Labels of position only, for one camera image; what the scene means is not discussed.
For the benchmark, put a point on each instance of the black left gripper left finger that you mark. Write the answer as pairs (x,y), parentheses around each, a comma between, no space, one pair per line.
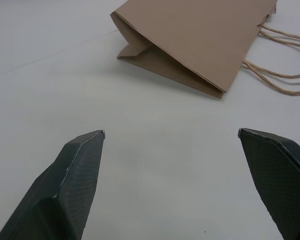
(65,190)

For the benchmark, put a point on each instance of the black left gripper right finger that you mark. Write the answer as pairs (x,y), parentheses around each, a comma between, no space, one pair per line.
(277,180)

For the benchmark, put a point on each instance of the brown paper bag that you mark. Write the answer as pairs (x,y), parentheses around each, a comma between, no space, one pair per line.
(190,42)

